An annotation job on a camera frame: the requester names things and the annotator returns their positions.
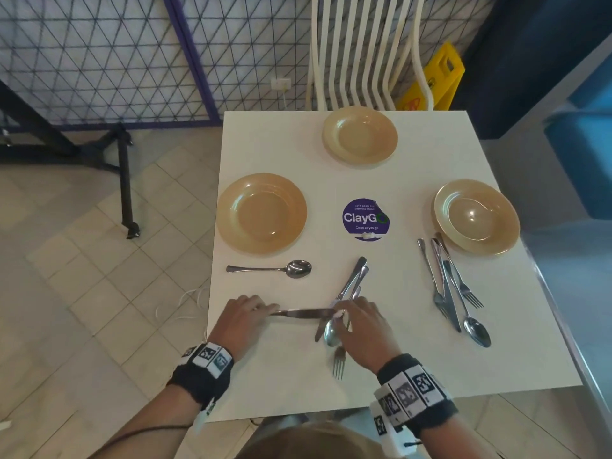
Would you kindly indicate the person's right hand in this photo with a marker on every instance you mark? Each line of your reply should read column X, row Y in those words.
column 368, row 337

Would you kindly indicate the person's left hand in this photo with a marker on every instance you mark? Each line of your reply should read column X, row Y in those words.
column 234, row 325

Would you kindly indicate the person's left fingers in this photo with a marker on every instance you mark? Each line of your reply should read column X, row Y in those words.
column 256, row 303

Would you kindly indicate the person's right fingers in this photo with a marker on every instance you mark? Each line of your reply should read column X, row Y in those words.
column 351, row 308

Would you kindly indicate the silver table knife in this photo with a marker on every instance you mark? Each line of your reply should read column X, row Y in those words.
column 449, row 296
column 351, row 281
column 306, row 313

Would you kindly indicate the person's right forearm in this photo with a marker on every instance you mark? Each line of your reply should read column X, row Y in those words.
column 459, row 442

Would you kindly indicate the person's left forearm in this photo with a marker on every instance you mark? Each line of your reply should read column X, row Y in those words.
column 153, row 425

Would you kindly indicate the silver spoon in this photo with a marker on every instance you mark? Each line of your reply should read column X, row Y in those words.
column 296, row 269
column 331, row 334
column 478, row 332

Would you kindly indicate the silver fork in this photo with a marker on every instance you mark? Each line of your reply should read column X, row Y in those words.
column 466, row 289
column 437, row 293
column 339, row 363

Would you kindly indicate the black marker wristband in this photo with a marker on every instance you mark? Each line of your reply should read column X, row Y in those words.
column 413, row 396
column 203, row 372

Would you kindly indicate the tan round plate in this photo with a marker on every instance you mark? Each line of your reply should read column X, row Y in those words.
column 359, row 135
column 476, row 217
column 261, row 214

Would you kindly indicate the purple round sticker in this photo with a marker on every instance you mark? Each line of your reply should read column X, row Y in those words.
column 366, row 219

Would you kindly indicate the black metal stand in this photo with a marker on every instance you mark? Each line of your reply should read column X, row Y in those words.
column 125, row 176

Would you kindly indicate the grey metal-edged table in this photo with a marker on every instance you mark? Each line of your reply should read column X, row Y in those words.
column 569, row 301

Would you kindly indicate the yellow wet floor sign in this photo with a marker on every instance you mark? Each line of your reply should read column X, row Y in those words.
column 442, row 83

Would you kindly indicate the white slatted chair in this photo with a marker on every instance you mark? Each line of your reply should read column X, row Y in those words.
column 351, row 52

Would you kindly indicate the blue bench seat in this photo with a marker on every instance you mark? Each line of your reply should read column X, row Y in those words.
column 581, row 152

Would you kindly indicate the white wall socket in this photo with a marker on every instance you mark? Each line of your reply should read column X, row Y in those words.
column 280, row 84

